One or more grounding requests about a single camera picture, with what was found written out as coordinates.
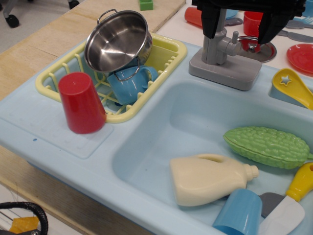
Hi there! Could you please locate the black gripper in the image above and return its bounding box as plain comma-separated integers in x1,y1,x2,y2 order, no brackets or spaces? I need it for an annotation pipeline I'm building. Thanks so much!
192,0,306,45

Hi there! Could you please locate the grey toy faucet with lever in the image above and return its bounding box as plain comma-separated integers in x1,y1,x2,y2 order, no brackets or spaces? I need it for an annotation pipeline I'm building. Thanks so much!
189,9,262,91

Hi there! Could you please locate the red upright cup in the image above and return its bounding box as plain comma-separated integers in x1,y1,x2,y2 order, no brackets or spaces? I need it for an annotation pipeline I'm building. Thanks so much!
243,11,263,37

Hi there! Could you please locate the steel pot lid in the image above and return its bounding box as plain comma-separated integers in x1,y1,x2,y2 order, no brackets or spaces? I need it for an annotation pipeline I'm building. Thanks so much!
238,36,277,63

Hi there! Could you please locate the red lying cup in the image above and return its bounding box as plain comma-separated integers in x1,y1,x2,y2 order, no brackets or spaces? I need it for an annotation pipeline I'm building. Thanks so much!
184,7,202,27

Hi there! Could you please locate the grey toy fork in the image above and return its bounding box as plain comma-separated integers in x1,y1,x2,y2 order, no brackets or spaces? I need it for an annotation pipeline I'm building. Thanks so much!
286,20,313,29

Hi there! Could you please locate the grey toy knife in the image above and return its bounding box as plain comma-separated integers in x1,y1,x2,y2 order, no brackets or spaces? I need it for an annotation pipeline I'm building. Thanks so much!
278,30,313,43

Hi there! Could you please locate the red plate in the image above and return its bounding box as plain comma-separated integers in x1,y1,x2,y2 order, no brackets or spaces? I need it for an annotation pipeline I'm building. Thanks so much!
286,44,313,76

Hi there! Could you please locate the yellow star spoon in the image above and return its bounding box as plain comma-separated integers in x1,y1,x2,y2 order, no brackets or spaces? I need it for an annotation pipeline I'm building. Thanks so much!
272,68,313,110

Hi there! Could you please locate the yellow dish rack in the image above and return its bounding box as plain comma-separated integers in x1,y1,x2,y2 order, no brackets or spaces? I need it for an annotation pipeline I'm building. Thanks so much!
35,34,187,123

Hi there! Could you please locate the green toy block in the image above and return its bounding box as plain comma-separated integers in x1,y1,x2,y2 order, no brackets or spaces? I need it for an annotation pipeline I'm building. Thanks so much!
139,0,154,11

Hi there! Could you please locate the stainless steel pot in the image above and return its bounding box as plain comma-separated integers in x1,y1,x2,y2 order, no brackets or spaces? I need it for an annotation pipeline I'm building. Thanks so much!
84,9,153,73

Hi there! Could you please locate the blue mug in rack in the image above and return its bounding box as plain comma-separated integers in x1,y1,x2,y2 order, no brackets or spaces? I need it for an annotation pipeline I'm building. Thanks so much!
107,66,158,105

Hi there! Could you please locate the green toy bitter gourd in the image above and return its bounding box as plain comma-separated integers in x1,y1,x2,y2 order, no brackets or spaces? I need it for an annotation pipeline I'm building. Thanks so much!
223,126,313,169

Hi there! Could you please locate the cream toy detergent bottle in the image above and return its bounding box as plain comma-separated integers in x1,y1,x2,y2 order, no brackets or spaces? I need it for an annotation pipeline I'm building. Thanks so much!
169,154,259,207

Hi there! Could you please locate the red upturned plastic cup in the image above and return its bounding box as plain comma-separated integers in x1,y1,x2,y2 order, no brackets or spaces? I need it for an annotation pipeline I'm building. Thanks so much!
58,72,106,134

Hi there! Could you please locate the grey toy spatula piece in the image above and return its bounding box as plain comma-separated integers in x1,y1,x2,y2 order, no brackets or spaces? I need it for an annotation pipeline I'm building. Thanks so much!
259,192,285,218

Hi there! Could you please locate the light blue toy sink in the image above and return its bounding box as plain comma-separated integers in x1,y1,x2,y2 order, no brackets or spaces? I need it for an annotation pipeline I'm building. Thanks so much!
0,44,313,235

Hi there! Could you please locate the blue cup in basin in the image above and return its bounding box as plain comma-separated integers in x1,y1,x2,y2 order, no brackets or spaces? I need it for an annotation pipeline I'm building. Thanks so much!
212,189,263,235

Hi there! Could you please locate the black chair caster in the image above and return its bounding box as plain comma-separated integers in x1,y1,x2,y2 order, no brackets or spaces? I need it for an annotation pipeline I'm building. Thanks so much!
5,15,20,28

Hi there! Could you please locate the yellow cloth piece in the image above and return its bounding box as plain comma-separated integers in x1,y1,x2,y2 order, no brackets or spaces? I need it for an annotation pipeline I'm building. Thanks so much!
9,216,39,234

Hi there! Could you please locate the yellow handled white toy knife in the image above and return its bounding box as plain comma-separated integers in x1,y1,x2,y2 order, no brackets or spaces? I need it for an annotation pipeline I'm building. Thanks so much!
259,162,313,235

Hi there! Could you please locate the black braided cable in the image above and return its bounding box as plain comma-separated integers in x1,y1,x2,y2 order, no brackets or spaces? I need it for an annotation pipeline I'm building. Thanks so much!
0,201,49,235

